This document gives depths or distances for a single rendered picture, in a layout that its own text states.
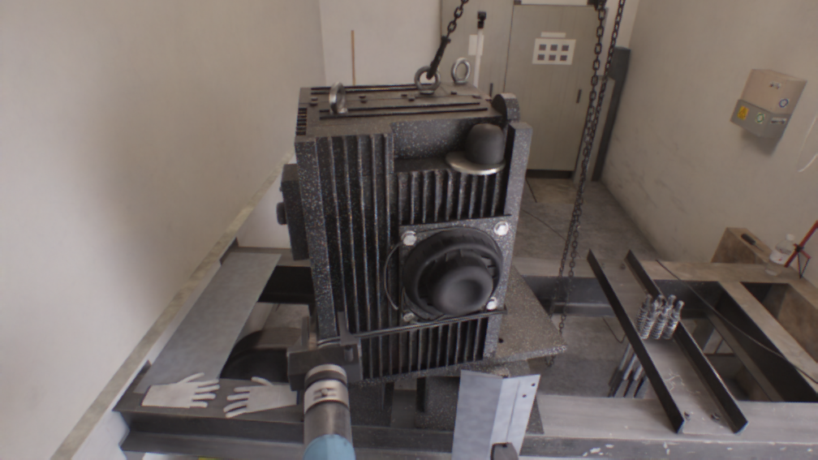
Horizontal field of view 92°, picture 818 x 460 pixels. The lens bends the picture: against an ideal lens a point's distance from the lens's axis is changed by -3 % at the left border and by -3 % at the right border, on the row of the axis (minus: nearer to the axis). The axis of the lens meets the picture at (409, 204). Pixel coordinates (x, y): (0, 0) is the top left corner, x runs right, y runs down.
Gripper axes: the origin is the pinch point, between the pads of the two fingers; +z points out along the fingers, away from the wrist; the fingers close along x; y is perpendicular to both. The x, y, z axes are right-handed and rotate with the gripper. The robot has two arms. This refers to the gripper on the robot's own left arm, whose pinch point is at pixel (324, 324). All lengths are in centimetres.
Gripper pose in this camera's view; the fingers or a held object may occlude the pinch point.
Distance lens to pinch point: 91.4
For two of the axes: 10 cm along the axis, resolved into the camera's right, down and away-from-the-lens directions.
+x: -9.8, 0.9, -1.8
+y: 0.1, -8.7, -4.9
